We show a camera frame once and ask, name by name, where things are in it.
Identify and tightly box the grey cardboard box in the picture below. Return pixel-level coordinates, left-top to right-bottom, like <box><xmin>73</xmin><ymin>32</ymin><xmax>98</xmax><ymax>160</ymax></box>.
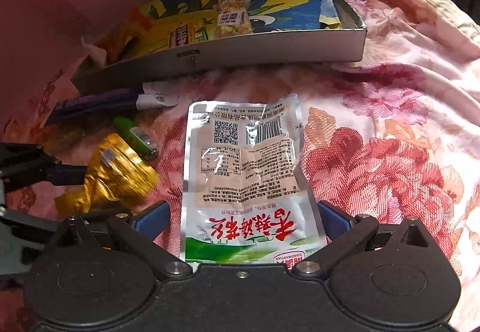
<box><xmin>71</xmin><ymin>0</ymin><xmax>367</xmax><ymax>95</ymax></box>

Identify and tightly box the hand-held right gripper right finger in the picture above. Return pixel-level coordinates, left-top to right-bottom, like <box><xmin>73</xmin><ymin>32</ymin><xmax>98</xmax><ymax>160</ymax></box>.
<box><xmin>292</xmin><ymin>200</ymin><xmax>430</xmax><ymax>276</ymax></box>

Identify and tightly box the nut bar packet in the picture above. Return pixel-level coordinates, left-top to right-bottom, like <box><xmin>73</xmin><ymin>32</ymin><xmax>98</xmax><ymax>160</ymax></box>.
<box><xmin>215</xmin><ymin>0</ymin><xmax>253</xmax><ymax>41</ymax></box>

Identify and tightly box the floral bedsheet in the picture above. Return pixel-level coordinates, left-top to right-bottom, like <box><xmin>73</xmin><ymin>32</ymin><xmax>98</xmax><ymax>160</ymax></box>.
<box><xmin>0</xmin><ymin>0</ymin><xmax>480</xmax><ymax>332</ymax></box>

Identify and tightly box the green sausage stick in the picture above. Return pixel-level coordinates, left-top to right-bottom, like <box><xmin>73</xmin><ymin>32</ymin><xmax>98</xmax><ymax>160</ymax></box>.
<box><xmin>112</xmin><ymin>115</ymin><xmax>159</xmax><ymax>160</ymax></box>

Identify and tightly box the white silver snack packet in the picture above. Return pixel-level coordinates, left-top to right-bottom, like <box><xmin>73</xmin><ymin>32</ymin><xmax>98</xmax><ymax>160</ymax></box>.
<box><xmin>179</xmin><ymin>93</ymin><xmax>329</xmax><ymax>266</ymax></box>

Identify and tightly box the yellow green snack packet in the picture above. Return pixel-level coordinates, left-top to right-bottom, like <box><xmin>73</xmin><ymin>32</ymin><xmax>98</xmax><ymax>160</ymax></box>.
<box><xmin>144</xmin><ymin>13</ymin><xmax>222</xmax><ymax>53</ymax></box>

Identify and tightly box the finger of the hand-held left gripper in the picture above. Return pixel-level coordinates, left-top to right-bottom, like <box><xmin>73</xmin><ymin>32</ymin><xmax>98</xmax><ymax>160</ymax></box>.
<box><xmin>0</xmin><ymin>143</ymin><xmax>89</xmax><ymax>193</ymax></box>
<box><xmin>0</xmin><ymin>206</ymin><xmax>68</xmax><ymax>233</ymax></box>

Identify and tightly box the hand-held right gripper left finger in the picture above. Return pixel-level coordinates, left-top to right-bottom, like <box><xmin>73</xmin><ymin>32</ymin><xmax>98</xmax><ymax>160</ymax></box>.
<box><xmin>56</xmin><ymin>200</ymin><xmax>193</xmax><ymax>276</ymax></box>

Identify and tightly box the blue yellow snack bag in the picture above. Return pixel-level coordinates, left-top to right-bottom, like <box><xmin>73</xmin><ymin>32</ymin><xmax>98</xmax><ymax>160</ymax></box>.
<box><xmin>133</xmin><ymin>0</ymin><xmax>342</xmax><ymax>55</ymax></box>

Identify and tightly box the gold foil snack packet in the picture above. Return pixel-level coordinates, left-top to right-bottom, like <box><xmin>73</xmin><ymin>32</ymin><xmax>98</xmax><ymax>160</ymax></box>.
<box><xmin>54</xmin><ymin>132</ymin><xmax>161</xmax><ymax>215</ymax></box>

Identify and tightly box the clear packet with orange pieces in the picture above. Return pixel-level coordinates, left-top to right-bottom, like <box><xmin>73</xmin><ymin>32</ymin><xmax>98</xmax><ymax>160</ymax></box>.
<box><xmin>80</xmin><ymin>6</ymin><xmax>156</xmax><ymax>68</ymax></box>

